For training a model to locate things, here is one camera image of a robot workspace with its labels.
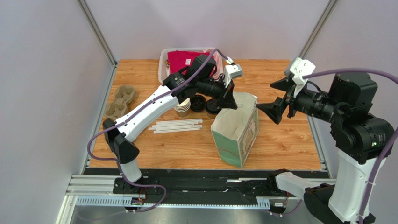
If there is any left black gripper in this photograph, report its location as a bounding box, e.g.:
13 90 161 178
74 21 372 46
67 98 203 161
197 76 238 111

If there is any single black lid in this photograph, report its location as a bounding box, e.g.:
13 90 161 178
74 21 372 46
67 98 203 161
205 99 222 115

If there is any single paper cup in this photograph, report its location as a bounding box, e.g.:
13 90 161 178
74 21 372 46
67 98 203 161
206 112 219 120

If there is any green paper gift bag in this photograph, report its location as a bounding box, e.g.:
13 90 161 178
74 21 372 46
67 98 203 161
211 92 259 168

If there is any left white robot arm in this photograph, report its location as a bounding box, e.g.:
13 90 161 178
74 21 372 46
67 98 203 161
103 54 243 182

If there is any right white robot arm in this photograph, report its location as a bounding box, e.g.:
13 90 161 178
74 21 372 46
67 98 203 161
257 71 398 224

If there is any stack of black lids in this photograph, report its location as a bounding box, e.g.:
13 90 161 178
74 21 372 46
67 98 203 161
190 95 206 112

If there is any pink cloth in basket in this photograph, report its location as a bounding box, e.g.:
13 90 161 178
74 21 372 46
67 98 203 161
213 51 223 79

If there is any stack of paper cups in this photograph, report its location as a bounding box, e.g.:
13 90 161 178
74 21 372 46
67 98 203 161
174 98 191 118

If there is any red folded shirt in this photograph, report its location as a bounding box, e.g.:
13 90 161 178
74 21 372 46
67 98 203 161
167 50 210 74

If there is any white plastic basket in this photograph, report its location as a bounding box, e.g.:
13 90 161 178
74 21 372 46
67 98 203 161
158 47 213 82

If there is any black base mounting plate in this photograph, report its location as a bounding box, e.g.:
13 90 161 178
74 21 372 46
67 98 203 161
83 168 330 206

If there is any brown pulp cup carrier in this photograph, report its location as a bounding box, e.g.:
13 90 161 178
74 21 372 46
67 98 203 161
104 85 137 120

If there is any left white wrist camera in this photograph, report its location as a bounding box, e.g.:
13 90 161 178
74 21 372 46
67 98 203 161
223 64 243 87

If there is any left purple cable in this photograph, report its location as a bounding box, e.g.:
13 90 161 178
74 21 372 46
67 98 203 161
86 48 234 213

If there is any purple cable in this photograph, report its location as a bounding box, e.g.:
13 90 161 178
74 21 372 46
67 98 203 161
270 68 398 224
86 48 234 213

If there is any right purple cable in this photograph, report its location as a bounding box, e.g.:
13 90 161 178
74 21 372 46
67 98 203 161
270 68 398 224

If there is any aluminium frame rail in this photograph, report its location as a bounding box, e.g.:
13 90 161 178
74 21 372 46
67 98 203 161
65 174 348 210

